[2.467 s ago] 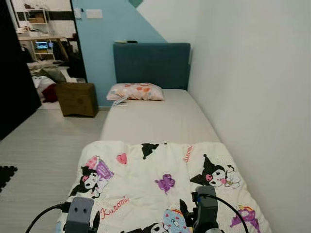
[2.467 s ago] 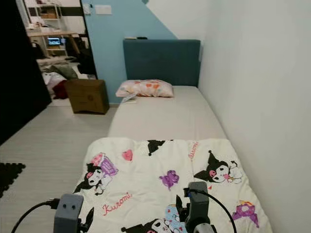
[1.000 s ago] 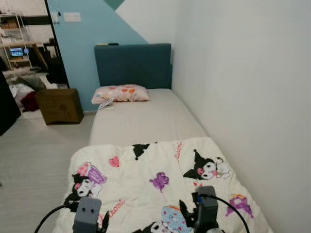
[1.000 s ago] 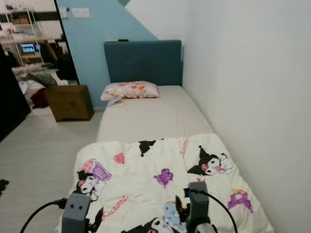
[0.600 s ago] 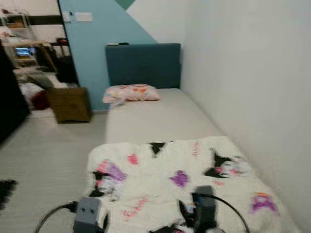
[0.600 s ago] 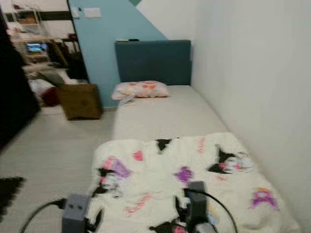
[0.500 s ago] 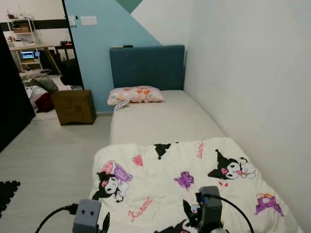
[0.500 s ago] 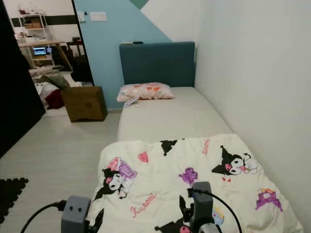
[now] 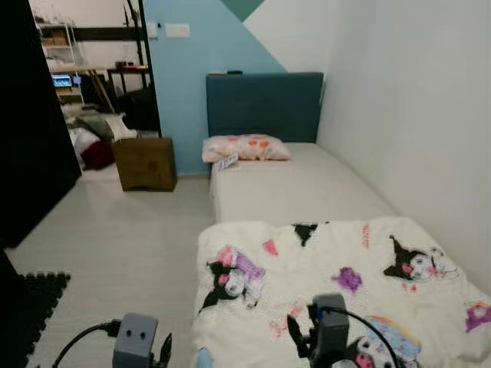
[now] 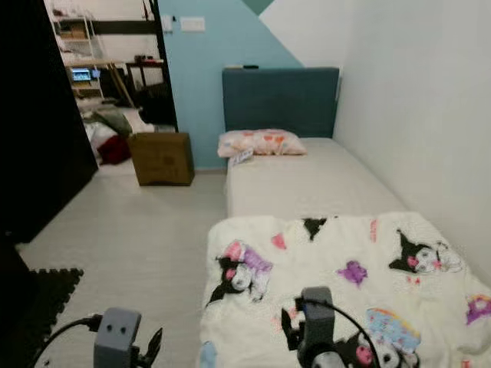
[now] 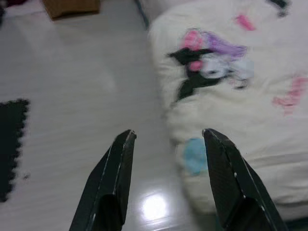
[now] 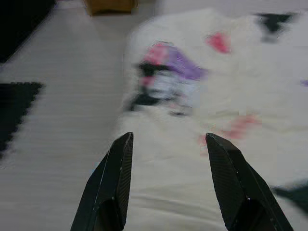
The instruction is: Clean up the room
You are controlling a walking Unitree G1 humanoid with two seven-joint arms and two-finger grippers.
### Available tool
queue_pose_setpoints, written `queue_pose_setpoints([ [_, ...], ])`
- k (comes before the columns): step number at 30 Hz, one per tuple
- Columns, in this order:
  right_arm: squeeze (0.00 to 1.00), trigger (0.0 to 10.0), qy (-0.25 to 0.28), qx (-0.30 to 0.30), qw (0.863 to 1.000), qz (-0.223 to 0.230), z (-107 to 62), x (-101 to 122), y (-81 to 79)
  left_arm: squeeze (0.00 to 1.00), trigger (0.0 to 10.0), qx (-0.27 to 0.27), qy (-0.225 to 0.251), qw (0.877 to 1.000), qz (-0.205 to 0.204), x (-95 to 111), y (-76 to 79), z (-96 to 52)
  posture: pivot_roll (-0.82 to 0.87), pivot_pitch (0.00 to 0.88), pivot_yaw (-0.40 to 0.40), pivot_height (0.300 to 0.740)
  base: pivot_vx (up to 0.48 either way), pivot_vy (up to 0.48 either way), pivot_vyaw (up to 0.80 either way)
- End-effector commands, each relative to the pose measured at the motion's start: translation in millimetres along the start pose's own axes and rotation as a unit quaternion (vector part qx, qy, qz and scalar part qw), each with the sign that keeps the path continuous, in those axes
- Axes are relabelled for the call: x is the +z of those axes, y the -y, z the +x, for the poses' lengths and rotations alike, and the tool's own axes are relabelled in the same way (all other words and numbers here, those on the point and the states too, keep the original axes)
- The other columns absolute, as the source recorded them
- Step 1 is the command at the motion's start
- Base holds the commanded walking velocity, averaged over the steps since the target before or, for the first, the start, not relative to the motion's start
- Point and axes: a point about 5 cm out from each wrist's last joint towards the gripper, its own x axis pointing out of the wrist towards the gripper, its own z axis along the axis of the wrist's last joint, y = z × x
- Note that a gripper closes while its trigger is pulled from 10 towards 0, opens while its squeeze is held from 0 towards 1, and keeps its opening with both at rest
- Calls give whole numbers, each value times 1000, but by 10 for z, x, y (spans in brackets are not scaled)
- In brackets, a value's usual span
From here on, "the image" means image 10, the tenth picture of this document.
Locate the wooden desk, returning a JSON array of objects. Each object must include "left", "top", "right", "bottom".
[{"left": 65, "top": 60, "right": 136, "bottom": 105}]

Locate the white wall switch plate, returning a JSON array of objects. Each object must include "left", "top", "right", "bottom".
[{"left": 180, "top": 17, "right": 207, "bottom": 33}]

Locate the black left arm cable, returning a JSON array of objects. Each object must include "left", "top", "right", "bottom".
[{"left": 35, "top": 314, "right": 104, "bottom": 368}]

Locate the black wardrobe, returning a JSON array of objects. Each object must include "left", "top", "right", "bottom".
[{"left": 0, "top": 0, "right": 100, "bottom": 245}]

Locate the teal upholstered headboard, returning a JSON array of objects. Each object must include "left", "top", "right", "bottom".
[{"left": 222, "top": 67, "right": 341, "bottom": 140}]

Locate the black foam floor mat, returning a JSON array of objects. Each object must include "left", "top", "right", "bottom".
[{"left": 19, "top": 267, "right": 85, "bottom": 368}]

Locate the bed with cream sheet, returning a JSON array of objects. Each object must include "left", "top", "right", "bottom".
[{"left": 224, "top": 138, "right": 491, "bottom": 368}]

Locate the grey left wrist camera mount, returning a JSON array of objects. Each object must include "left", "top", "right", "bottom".
[{"left": 94, "top": 308, "right": 143, "bottom": 368}]

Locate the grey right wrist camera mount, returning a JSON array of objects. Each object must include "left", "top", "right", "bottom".
[{"left": 299, "top": 286, "right": 337, "bottom": 362}]

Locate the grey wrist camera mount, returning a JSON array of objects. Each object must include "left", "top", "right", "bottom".
[
  {"left": 299, "top": 286, "right": 337, "bottom": 362},
  {"left": 94, "top": 308, "right": 143, "bottom": 368}
]

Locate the pile of clothes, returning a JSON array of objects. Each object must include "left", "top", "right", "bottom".
[{"left": 81, "top": 102, "right": 156, "bottom": 166}]

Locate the white wire shelf rack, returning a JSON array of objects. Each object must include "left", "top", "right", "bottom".
[{"left": 54, "top": 14, "right": 101, "bottom": 97}]

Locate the cream cartoon print quilt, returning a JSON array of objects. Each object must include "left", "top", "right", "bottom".
[{"left": 198, "top": 212, "right": 491, "bottom": 368}]

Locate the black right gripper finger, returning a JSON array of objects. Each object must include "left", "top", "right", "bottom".
[{"left": 281, "top": 307, "right": 302, "bottom": 353}]

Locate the pink pillow with orange patches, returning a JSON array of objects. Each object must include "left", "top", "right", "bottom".
[{"left": 217, "top": 129, "right": 308, "bottom": 159}]

